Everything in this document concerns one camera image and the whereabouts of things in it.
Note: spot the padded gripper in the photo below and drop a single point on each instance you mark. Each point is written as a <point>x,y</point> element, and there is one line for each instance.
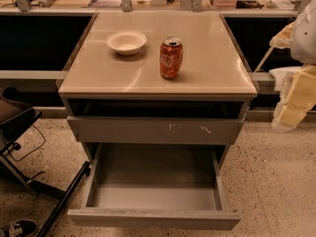
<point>304,39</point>

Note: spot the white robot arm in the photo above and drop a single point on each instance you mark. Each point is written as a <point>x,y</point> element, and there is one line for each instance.
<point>300,36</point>

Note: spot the grey drawer cabinet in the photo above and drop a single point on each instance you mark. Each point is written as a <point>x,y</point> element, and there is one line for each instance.
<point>214,82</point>

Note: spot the grey open middle drawer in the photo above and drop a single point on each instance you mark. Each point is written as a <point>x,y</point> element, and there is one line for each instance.
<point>155,186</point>

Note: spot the grey top drawer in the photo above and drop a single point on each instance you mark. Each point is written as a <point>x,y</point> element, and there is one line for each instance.
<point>155,130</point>

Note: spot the white-tipped leaning pole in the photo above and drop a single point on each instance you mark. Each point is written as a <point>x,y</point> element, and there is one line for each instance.
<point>262,62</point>

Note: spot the dark clutter on shelf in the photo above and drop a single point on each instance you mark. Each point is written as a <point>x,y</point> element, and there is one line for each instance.
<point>248,4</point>

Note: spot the red soda can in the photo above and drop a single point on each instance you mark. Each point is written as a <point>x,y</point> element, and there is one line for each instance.
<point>171,57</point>

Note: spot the white paper bowl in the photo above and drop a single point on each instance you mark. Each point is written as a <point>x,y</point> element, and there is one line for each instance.
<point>126,42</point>

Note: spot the black sneaker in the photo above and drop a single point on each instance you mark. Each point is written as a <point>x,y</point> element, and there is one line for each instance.
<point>20,228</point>

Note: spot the metal shelf rail frame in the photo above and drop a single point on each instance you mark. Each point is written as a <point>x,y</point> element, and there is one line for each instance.
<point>158,4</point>

